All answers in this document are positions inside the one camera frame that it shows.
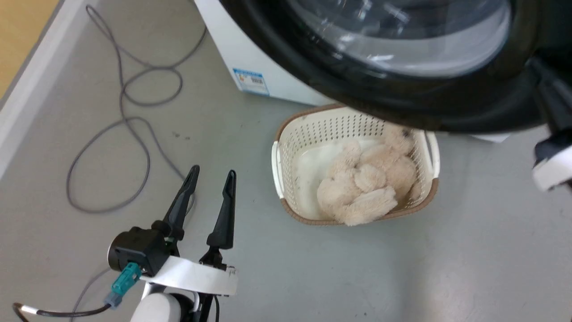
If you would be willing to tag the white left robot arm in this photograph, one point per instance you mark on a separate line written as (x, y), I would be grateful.
(156, 309)

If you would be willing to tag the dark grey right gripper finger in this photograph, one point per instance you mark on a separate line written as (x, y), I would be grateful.
(554, 103)

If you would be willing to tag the blue energy label sticker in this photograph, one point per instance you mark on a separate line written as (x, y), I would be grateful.
(251, 82)

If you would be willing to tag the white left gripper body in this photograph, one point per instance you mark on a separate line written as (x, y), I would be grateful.
(192, 275)

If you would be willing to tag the beige plush teddy bear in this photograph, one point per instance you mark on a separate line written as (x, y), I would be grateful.
(371, 183)

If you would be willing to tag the cream perforated laundry basket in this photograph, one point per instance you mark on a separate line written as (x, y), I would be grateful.
(304, 165)

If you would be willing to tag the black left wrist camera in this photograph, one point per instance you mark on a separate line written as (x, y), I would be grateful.
(138, 248)

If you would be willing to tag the white wall baseboard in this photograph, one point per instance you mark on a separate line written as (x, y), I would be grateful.
(35, 76)

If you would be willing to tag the black washing machine door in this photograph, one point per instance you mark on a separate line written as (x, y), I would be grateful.
(402, 58)

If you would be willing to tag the white washing machine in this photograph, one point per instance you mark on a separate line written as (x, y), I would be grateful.
(250, 49)

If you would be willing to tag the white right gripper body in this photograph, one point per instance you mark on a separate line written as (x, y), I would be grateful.
(554, 167)

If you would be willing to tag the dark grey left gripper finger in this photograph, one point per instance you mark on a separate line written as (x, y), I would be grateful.
(225, 214)
(181, 203)

